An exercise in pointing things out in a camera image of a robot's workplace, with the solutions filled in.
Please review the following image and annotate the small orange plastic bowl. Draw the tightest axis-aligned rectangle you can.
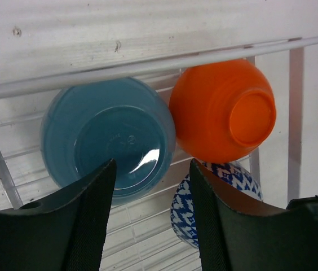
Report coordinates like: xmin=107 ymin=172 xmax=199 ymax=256
xmin=169 ymin=59 xmax=276 ymax=163

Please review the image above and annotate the blue white patterned bowl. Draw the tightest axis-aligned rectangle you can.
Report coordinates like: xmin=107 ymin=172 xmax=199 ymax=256
xmin=170 ymin=160 xmax=263 ymax=249

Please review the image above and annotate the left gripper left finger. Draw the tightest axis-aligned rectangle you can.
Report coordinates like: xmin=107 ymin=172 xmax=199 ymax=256
xmin=0 ymin=160 xmax=117 ymax=270

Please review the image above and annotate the white wire dish rack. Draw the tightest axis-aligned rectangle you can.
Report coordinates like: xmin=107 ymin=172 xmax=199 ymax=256
xmin=0 ymin=37 xmax=318 ymax=270

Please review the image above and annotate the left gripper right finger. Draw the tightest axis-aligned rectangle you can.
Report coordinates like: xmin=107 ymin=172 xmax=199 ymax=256
xmin=189 ymin=159 xmax=318 ymax=270

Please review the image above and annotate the blue plastic bowl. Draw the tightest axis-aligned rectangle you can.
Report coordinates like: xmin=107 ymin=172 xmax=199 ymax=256
xmin=40 ymin=77 xmax=176 ymax=206

